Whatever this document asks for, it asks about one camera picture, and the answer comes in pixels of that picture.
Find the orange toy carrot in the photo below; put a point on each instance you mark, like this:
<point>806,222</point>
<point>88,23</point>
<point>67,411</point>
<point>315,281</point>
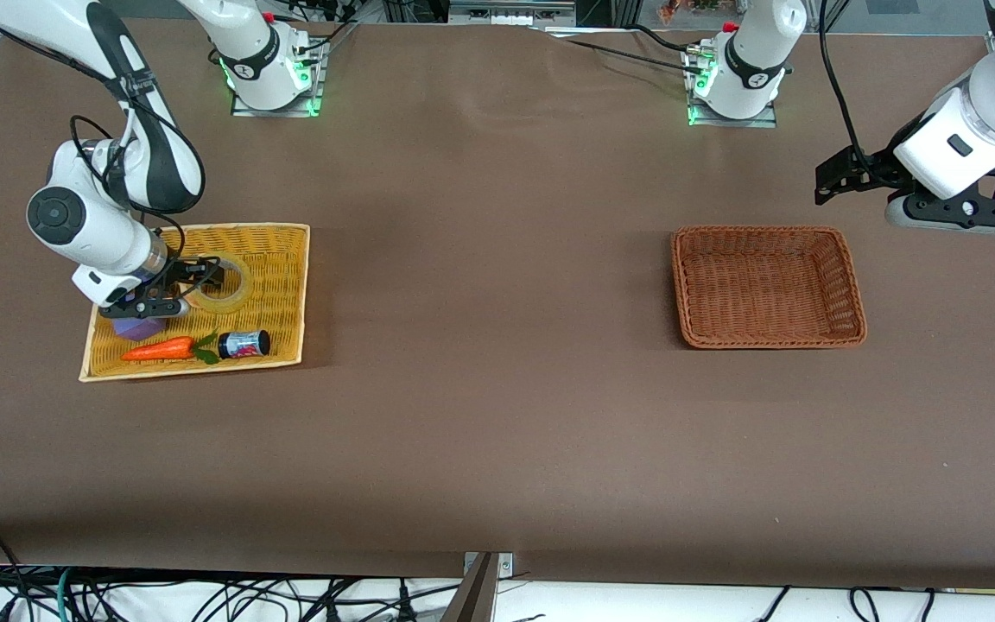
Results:
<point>161,349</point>

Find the dark metal post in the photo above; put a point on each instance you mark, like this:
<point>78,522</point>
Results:
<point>473,596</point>

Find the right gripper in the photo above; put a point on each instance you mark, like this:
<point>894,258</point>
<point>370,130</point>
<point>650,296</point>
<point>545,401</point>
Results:
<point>178,272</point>

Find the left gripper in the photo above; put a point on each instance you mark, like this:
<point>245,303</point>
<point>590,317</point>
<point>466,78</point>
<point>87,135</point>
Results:
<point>880,169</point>

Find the clear yellowish tape roll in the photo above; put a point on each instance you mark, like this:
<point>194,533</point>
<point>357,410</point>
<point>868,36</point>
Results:
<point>238,298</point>

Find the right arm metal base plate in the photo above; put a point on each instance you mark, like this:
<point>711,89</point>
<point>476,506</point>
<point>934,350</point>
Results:
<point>273,112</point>

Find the purple cube block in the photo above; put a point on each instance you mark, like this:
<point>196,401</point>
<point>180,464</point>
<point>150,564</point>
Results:
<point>139,328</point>

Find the grey equipment box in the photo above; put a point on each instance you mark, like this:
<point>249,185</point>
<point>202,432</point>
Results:
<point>510,12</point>

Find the small dark can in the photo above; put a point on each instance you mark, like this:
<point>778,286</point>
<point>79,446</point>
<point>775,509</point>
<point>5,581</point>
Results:
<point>243,345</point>

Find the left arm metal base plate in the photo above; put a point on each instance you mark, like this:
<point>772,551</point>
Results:
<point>731,123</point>

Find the small silver table bracket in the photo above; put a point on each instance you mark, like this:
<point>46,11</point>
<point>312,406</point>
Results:
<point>504,566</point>

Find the brown wicker basket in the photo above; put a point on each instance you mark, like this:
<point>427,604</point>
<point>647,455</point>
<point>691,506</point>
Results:
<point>765,285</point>

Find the yellow wicker basket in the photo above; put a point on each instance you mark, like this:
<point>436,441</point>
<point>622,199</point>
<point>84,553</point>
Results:
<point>277,285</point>

